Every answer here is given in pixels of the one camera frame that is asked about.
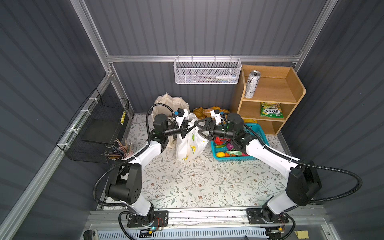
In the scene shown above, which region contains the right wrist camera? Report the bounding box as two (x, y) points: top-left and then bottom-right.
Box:
(210, 110), (224, 125)

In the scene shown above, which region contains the left silver drink can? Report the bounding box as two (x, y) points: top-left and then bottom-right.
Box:
(244, 71), (261, 99)

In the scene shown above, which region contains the black wire wall basket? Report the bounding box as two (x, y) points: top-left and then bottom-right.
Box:
(57, 91), (131, 164)

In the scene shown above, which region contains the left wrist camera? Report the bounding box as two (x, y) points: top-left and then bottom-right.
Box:
(174, 108), (189, 128)

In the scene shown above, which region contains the teal plastic basket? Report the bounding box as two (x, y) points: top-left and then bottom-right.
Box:
(211, 123), (270, 162)

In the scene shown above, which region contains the floral table mat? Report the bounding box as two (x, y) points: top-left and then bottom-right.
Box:
(103, 113), (310, 210)

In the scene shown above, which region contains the white wire wall basket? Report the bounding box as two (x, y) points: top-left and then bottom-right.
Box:
(173, 56), (242, 85)

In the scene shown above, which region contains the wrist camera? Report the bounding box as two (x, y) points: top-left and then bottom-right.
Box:
(174, 108), (189, 128)
(210, 110), (224, 125)

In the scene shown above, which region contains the red tomato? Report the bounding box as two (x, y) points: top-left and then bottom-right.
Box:
(214, 137), (226, 146)

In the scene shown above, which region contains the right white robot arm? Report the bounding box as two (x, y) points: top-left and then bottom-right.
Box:
(194, 113), (363, 223)

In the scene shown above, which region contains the yellow lemon lower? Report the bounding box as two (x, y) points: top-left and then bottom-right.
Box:
(216, 152), (226, 158)

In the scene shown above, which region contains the white plastic grocery bag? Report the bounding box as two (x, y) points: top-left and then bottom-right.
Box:
(176, 113), (210, 162)

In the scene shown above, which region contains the wooden shelf unit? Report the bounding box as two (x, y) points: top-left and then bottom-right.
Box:
(230, 65), (306, 135)

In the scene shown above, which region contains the cream canvas tote bag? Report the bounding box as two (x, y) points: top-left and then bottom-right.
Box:
(150, 93), (190, 148)

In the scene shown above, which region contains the yellow bread tray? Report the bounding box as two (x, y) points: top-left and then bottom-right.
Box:
(193, 106), (230, 120)

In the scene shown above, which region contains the pink pencil cup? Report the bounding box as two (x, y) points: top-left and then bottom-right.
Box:
(104, 139), (133, 161)

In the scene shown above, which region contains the green Fox's candy bag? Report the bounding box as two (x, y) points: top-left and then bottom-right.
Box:
(260, 103), (284, 119)

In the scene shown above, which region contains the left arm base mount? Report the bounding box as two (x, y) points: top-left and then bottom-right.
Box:
(126, 211), (169, 228)

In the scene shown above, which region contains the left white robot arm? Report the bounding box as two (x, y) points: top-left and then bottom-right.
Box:
(92, 104), (193, 222)

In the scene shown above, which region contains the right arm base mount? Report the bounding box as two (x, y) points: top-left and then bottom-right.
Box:
(246, 208), (289, 225)

